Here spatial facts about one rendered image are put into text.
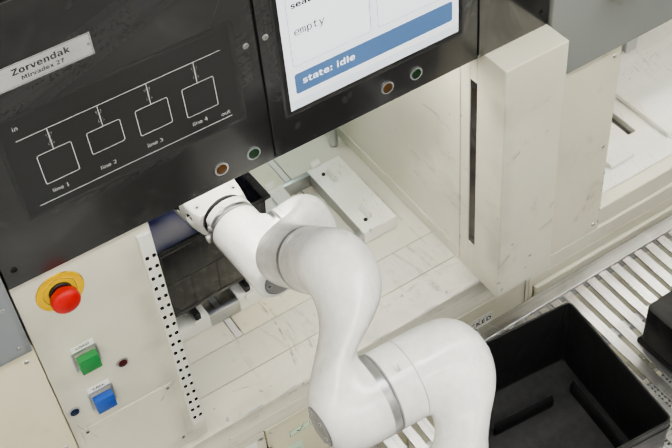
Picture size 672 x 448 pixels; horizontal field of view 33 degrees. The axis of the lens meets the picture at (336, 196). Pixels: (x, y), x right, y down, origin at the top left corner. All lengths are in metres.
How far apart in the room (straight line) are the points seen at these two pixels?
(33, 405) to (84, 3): 0.64
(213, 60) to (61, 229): 0.29
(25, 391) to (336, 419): 0.52
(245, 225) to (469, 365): 0.51
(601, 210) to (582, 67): 0.42
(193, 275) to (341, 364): 0.69
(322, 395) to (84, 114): 0.43
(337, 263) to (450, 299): 0.76
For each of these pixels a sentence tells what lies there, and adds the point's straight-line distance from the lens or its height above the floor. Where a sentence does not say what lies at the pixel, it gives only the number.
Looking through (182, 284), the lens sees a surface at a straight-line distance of 1.96.
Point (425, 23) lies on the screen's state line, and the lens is 1.61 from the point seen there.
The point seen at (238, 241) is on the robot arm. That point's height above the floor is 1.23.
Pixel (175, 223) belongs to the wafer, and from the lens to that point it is 2.01.
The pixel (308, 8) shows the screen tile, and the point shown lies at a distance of 1.47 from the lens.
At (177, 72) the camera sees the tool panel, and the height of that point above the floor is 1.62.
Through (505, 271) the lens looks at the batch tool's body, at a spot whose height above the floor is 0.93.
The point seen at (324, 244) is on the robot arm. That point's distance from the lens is 1.37.
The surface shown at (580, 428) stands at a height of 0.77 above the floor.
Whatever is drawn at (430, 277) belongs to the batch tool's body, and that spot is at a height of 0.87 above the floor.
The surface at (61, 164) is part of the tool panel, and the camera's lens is 1.42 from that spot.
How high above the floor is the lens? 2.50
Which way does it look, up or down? 46 degrees down
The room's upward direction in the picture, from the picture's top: 6 degrees counter-clockwise
